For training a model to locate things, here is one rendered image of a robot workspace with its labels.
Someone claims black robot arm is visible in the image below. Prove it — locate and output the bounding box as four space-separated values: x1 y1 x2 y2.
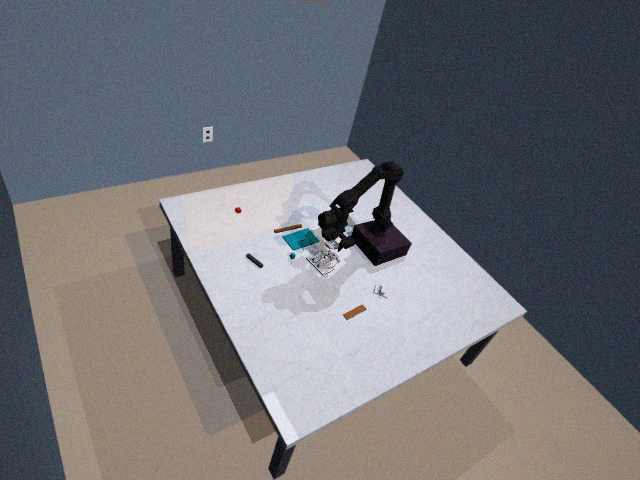
318 161 404 241

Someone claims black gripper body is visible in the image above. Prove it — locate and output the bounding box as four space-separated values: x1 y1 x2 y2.
333 222 356 249

